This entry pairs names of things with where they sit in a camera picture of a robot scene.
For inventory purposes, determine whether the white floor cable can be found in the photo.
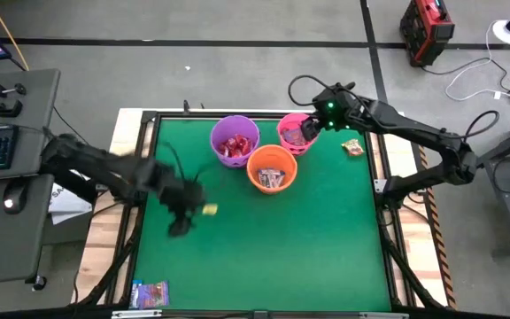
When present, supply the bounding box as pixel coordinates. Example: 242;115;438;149
444;19;510;103

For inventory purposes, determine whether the orange red candy packet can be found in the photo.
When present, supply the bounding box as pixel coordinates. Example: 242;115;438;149
341;137;366;158

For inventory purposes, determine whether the black aluminium table frame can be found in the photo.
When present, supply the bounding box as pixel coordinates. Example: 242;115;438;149
71;108;451;319

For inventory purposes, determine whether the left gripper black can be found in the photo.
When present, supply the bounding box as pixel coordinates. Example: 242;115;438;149
155;166;207;218

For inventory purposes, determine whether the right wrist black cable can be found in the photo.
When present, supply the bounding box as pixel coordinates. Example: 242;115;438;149
287;74;328;107

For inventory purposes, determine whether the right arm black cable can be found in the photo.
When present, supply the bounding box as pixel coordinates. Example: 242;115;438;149
462;109;501;143

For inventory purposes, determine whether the pink jack-o-lantern bucket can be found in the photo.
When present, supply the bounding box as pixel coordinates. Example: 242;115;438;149
275;112;321;158

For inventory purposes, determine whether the white paper sheet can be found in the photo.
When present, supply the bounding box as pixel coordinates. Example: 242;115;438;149
49;181;95;226

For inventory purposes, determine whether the yellow hanging cable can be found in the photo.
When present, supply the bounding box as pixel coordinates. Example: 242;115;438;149
0;0;30;72

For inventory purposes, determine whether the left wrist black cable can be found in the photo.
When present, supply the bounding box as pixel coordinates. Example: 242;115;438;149
164;141;210;181

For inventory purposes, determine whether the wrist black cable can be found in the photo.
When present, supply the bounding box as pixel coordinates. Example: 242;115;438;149
164;141;210;181
287;74;328;107

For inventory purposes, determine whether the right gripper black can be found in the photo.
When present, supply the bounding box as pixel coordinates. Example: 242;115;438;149
301;86;365;143

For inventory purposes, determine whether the brown white candy packet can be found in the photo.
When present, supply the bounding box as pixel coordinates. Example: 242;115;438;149
257;167;274;190
270;167;287;187

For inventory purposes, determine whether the purple jack-o-lantern bucket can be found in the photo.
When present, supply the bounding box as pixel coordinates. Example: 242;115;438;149
209;114;261;170

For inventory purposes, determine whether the purple pink candy packet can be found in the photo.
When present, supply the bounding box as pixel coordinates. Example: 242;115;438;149
138;280;171;309

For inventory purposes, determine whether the blue white candy packet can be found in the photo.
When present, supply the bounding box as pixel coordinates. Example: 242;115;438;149
128;279;143;310

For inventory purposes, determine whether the black computer mouse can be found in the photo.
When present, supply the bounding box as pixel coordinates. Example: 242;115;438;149
2;178;29;216

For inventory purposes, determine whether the orange jack-o-lantern bucket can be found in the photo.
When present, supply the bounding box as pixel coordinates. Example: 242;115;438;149
245;144;299;196

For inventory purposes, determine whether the silver aluminium bracket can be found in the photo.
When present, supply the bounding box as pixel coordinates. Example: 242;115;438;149
112;309;163;319
359;311;410;319

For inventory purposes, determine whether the green table mat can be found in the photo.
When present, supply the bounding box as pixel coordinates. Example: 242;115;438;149
133;118;392;312

